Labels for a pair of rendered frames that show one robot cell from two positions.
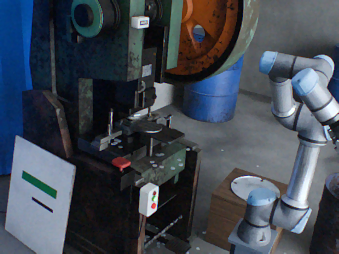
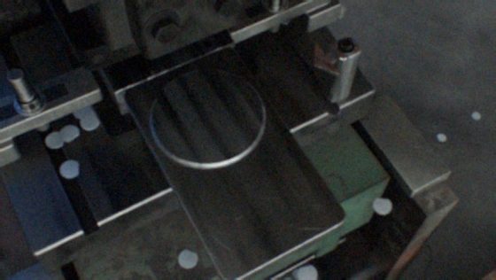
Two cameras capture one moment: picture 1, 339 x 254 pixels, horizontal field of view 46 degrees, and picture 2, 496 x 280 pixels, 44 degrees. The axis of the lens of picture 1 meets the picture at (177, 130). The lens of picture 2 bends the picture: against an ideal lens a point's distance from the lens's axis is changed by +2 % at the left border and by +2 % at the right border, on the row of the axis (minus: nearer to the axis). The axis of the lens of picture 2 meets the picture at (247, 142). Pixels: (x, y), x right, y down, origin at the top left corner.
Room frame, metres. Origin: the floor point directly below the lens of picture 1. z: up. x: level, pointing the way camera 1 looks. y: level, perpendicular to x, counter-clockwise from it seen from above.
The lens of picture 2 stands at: (1.52, -0.06, 1.34)
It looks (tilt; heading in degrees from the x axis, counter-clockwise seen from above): 60 degrees down; 28
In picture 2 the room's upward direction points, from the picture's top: 1 degrees clockwise
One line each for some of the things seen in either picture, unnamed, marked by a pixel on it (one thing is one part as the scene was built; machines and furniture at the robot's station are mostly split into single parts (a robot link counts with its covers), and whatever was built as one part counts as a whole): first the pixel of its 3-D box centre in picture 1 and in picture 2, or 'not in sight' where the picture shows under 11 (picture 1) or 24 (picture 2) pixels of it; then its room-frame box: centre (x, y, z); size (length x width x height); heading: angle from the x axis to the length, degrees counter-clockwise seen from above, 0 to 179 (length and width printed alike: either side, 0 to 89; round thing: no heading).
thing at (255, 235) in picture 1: (255, 226); not in sight; (1.47, -0.39, 0.50); 0.15 x 0.15 x 0.10
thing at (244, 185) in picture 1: (255, 189); not in sight; (2.02, -0.50, 0.35); 0.29 x 0.29 x 0.01
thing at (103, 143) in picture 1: (107, 133); (21, 105); (1.74, 0.34, 0.76); 0.17 x 0.06 x 0.10; 148
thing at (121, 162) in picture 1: (120, 168); not in sight; (1.48, 0.23, 0.72); 0.07 x 0.06 x 0.08; 58
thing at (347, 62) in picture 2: (169, 122); (340, 68); (1.96, 0.05, 0.75); 0.03 x 0.03 x 0.10; 58
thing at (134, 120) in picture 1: (131, 124); (161, 50); (1.88, 0.24, 0.76); 0.15 x 0.09 x 0.05; 148
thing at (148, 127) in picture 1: (156, 141); (229, 177); (1.79, 0.10, 0.72); 0.25 x 0.14 x 0.14; 58
